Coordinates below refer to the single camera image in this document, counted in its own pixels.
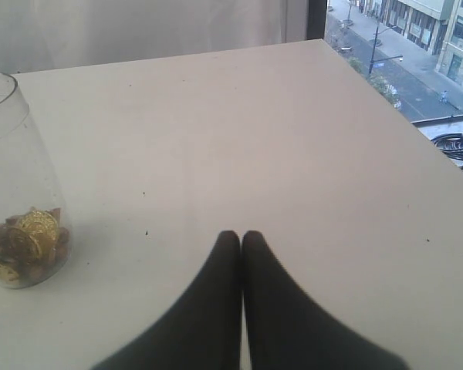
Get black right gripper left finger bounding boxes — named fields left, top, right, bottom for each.
left=95, top=230, right=242, bottom=369

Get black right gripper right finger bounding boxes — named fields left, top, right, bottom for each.
left=242, top=230, right=408, bottom=369

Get clear measuring beaker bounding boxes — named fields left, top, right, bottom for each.
left=0, top=72, right=73, bottom=291

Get coiled black cables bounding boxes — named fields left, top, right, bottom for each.
left=431, top=132, right=463, bottom=165

